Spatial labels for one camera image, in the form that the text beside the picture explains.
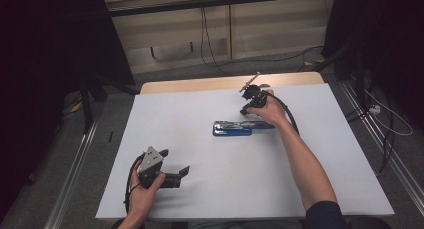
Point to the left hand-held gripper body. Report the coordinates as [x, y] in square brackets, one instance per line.
[151, 160]

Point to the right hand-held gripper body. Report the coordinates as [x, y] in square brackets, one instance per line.
[255, 95]

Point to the blue stapler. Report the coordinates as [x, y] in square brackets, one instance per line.
[231, 129]

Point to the person's right hand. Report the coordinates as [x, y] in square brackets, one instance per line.
[273, 112]

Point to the person's left hand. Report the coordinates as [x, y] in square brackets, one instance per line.
[143, 202]

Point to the white table mat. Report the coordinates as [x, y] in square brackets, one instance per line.
[216, 175]

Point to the small black floor piece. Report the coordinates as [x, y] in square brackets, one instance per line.
[110, 136]

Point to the wooden table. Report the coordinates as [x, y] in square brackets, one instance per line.
[200, 84]

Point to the beige cabinet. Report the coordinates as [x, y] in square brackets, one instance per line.
[266, 32]

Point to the black metal stand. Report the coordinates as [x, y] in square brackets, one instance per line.
[87, 102]

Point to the black metal bar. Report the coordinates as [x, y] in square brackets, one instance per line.
[213, 2]

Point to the white power strip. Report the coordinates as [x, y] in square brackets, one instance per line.
[374, 109]

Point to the person's dark sleeve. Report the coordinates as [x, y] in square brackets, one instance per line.
[325, 217]

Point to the black curtain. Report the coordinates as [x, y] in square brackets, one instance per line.
[386, 39]
[43, 72]

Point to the aluminium floor rail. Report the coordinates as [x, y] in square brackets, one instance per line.
[71, 179]
[383, 139]

